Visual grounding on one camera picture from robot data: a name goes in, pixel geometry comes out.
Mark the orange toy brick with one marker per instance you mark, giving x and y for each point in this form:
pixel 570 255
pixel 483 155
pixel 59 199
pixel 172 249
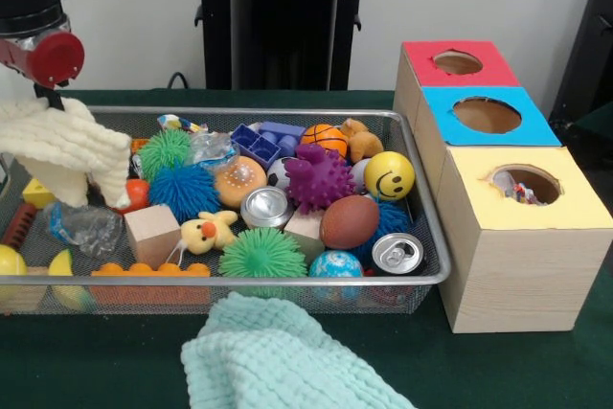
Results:
pixel 148 270

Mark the purple spiky ball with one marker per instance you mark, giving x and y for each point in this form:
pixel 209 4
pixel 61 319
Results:
pixel 319 177

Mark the green spiky ball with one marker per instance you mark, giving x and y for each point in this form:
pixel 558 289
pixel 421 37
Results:
pixel 166 152
pixel 262 254

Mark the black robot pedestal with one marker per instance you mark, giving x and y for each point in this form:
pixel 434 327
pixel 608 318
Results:
pixel 278 26

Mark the yellow cheese wedge toy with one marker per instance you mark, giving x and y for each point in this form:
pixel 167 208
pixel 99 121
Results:
pixel 36 194

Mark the brown toy football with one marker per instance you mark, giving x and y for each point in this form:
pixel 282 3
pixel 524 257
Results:
pixel 349 222

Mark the yellow smiley face ball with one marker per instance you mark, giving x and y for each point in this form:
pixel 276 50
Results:
pixel 389 176

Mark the plain wooden block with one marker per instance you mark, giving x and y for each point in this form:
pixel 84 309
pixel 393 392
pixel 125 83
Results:
pixel 151 234

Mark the blue spiky ball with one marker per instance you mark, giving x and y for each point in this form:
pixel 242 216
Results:
pixel 184 192

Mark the yellow duck plush toy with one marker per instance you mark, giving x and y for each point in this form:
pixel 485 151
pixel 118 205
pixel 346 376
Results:
pixel 206 234

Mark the blue globe ball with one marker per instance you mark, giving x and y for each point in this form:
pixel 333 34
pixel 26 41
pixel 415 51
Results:
pixel 335 263

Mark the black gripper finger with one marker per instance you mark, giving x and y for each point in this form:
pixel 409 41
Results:
pixel 53 98

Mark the white multicolour print cloth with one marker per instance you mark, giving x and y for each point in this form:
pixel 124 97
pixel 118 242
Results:
pixel 522 191

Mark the plain yellow ball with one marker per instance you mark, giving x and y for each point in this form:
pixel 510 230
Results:
pixel 11 261

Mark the wooden box with three holes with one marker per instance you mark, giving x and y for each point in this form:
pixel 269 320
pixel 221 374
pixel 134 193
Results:
pixel 517 275

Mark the orange toy basketball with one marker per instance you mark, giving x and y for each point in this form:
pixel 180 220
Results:
pixel 327 138

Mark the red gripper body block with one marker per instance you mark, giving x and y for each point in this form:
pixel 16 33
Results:
pixel 53 59

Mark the mint green knitted cloth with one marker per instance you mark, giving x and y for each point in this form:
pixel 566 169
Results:
pixel 278 356

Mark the red ball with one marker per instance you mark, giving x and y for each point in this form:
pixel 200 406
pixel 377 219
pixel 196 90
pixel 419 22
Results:
pixel 140 194

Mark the cream knitted cloth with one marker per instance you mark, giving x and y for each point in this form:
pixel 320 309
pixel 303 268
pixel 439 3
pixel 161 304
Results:
pixel 57 146

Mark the silver drink can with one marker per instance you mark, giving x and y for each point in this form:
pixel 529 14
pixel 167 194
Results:
pixel 397 253

